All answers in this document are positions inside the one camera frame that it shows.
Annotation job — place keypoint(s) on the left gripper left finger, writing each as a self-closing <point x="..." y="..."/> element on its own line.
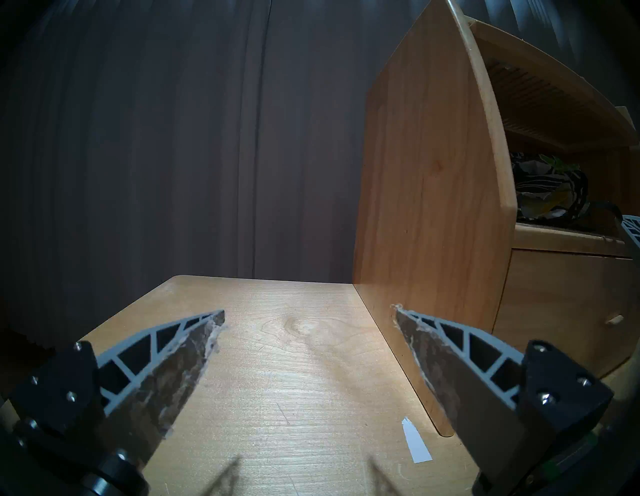
<point x="150" y="380"/>

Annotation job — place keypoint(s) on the white tape strip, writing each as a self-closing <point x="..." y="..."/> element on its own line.
<point x="416" y="440"/>

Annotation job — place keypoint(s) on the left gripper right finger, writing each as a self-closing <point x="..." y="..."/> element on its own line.
<point x="480" y="390"/>

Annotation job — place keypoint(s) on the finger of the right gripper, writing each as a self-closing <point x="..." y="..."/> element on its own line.
<point x="634" y="227"/>

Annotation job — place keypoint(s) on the shallow wooden pull-out tray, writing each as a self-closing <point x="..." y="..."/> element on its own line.
<point x="545" y="95"/>

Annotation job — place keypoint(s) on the grey curtain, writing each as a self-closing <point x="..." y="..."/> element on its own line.
<point x="175" y="140"/>

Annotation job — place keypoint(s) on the small wooden drawer knob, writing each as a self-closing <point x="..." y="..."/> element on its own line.
<point x="614" y="320"/>

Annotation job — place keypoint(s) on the wooden cabinet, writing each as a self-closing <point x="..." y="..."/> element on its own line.
<point x="430" y="190"/>

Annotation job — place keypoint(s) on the deep wooden drawer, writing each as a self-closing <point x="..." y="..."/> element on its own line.
<point x="550" y="300"/>

